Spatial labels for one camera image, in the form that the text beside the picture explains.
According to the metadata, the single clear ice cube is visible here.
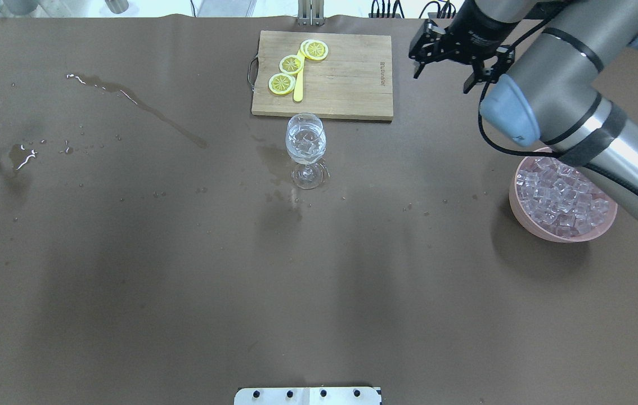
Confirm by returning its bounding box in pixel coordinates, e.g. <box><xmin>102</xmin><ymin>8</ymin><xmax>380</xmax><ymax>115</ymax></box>
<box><xmin>291</xmin><ymin>133</ymin><xmax>321</xmax><ymax>156</ymax></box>

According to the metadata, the aluminium frame post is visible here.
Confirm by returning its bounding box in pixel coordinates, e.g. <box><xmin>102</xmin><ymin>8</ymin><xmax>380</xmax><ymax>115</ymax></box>
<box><xmin>298</xmin><ymin>0</ymin><xmax>326</xmax><ymax>26</ymax></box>

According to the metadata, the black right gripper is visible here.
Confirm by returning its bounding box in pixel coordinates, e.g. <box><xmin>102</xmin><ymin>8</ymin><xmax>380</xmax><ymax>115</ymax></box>
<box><xmin>407</xmin><ymin>1</ymin><xmax>528</xmax><ymax>94</ymax></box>

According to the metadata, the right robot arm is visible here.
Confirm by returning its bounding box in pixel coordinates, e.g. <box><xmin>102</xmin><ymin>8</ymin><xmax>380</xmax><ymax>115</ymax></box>
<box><xmin>407</xmin><ymin>1</ymin><xmax>638</xmax><ymax>220</ymax></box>

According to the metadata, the lemon slice far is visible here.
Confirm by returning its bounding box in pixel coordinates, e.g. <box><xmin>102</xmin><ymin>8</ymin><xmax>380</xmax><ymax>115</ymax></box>
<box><xmin>299</xmin><ymin>39</ymin><xmax>329</xmax><ymax>61</ymax></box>

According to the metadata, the brown table mat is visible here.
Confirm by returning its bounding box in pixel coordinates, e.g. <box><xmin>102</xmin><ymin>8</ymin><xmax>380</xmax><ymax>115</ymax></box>
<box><xmin>0</xmin><ymin>15</ymin><xmax>638</xmax><ymax>404</ymax></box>

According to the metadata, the lemon slice middle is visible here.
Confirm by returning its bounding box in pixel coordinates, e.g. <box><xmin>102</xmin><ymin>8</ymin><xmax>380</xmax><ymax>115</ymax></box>
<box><xmin>278</xmin><ymin>54</ymin><xmax>304</xmax><ymax>76</ymax></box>

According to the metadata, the pile of clear ice cubes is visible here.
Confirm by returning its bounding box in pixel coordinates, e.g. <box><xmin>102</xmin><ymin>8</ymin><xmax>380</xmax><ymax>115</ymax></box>
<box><xmin>516</xmin><ymin>156</ymin><xmax>612</xmax><ymax>237</ymax></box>

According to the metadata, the wooden cutting board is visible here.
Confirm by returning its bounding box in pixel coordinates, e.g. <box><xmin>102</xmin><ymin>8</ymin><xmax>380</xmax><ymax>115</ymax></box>
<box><xmin>250</xmin><ymin>30</ymin><xmax>394</xmax><ymax>122</ymax></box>

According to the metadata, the pink bowl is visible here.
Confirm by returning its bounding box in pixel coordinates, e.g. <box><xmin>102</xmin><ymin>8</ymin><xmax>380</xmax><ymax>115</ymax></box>
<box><xmin>509</xmin><ymin>147</ymin><xmax>619</xmax><ymax>244</ymax></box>

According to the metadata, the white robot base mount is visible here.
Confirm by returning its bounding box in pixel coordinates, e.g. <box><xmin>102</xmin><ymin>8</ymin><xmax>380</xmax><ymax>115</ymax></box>
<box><xmin>233</xmin><ymin>386</ymin><xmax>384</xmax><ymax>404</ymax></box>

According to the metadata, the clear wine glass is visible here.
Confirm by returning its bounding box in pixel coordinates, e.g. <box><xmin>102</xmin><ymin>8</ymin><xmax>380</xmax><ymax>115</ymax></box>
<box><xmin>285</xmin><ymin>112</ymin><xmax>327</xmax><ymax>190</ymax></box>

